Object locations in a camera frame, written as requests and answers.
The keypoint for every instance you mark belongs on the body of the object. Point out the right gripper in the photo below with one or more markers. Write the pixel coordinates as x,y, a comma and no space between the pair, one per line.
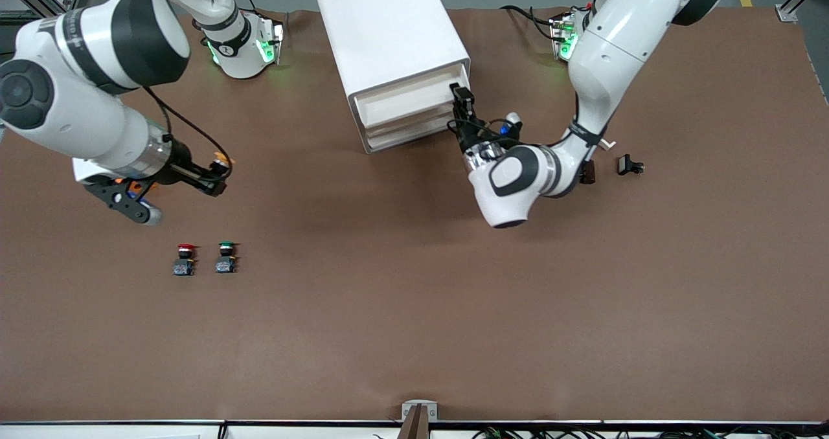
182,166

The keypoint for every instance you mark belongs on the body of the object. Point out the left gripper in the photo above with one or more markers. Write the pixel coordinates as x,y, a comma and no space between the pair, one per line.
468,135

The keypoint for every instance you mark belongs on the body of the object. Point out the yellow push button switch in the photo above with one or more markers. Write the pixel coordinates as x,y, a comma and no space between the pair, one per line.
222,162

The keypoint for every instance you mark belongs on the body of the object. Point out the beige highest cabinet drawer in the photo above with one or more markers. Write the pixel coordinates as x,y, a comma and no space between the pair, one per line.
405,109

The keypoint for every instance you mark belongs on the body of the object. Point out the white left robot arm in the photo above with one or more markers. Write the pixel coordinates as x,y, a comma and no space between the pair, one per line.
615,44

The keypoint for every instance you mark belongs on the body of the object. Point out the orange black button box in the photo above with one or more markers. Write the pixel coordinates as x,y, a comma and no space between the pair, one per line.
137,186

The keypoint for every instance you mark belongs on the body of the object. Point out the white drawer cabinet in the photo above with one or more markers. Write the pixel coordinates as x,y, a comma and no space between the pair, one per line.
382,31

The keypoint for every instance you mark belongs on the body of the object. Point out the brown small terminal component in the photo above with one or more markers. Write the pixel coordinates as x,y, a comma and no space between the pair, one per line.
588,172

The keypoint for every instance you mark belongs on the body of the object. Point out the black small clip component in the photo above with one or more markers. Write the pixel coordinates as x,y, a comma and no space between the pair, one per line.
625,164

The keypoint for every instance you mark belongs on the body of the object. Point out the brown table cover sheet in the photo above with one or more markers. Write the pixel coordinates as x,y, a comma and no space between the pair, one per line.
414,296

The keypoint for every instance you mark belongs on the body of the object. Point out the green push button switch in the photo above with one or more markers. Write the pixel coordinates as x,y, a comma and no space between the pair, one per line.
226,259

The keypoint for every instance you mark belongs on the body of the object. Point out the red push button switch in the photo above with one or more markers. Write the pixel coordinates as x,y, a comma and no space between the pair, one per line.
184,261

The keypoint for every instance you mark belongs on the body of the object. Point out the white table edge rail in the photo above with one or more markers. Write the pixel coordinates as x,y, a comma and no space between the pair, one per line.
291,431

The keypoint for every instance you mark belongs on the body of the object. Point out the grey metal table bracket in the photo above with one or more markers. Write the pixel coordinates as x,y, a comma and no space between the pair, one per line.
420,419

